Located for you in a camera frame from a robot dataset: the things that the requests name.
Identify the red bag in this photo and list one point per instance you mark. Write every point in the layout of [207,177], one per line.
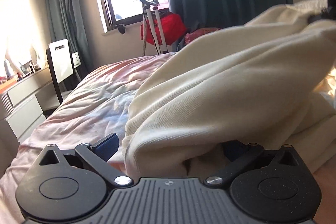
[172,25]

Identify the pile of colourful clothes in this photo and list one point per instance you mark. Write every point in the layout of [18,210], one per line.
[189,37]

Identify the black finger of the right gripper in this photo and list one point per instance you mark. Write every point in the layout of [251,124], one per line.
[326,13]

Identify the cream white sweatshirt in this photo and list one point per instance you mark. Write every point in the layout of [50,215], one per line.
[253,83]

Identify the black and white chair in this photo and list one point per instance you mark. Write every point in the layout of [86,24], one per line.
[61,66]

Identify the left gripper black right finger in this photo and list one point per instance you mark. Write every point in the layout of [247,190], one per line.
[240,157]

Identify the teal left curtain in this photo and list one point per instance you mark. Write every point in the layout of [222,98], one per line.
[66,22]

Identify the white garment steamer stand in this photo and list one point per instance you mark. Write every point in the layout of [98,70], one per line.
[152,19]

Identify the white vanity dresser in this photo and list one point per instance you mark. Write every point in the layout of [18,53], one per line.
[21,111]

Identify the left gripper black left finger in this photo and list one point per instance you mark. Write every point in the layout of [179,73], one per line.
[95,158]

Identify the wavy white vanity mirror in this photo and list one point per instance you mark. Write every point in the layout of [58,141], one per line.
[22,58]

